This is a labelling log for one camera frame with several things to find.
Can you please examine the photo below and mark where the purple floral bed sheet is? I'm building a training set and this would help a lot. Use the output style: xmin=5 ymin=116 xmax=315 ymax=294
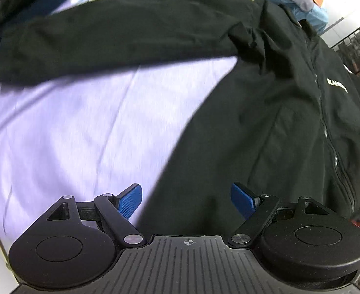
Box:
xmin=0 ymin=0 xmax=242 ymax=245

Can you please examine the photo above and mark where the black wire rack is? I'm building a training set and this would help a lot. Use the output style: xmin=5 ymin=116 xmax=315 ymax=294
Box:
xmin=331 ymin=26 xmax=360 ymax=100

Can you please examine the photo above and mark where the black jacket with white print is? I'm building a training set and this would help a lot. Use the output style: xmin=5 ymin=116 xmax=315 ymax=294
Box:
xmin=0 ymin=0 xmax=360 ymax=231

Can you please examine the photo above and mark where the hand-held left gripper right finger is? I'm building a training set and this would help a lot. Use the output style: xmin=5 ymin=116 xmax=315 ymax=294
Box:
xmin=227 ymin=182 xmax=336 ymax=247

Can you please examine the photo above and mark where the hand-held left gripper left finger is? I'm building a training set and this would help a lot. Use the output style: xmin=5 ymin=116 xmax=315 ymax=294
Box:
xmin=47 ymin=183 xmax=145 ymax=247

